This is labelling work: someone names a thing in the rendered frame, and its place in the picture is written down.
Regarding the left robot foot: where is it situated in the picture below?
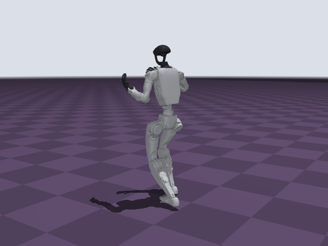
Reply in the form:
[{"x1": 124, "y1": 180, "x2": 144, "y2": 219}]
[{"x1": 159, "y1": 195, "x2": 179, "y2": 206}]

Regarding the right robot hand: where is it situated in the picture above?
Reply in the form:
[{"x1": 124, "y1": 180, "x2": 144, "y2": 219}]
[{"x1": 146, "y1": 67, "x2": 156, "y2": 73}]

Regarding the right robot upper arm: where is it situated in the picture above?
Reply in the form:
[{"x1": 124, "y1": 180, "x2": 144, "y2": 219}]
[{"x1": 178, "y1": 70, "x2": 189, "y2": 92}]

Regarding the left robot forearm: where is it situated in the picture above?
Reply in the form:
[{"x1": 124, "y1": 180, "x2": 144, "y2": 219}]
[{"x1": 128, "y1": 87, "x2": 144, "y2": 101}]

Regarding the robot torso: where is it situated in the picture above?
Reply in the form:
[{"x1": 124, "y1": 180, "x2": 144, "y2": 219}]
[{"x1": 153, "y1": 66, "x2": 180, "y2": 130}]

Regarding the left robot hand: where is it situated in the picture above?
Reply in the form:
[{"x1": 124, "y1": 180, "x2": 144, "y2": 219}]
[{"x1": 122, "y1": 73, "x2": 134, "y2": 90}]

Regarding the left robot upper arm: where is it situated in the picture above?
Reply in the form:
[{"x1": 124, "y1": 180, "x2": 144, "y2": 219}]
[{"x1": 139, "y1": 70, "x2": 158, "y2": 103}]

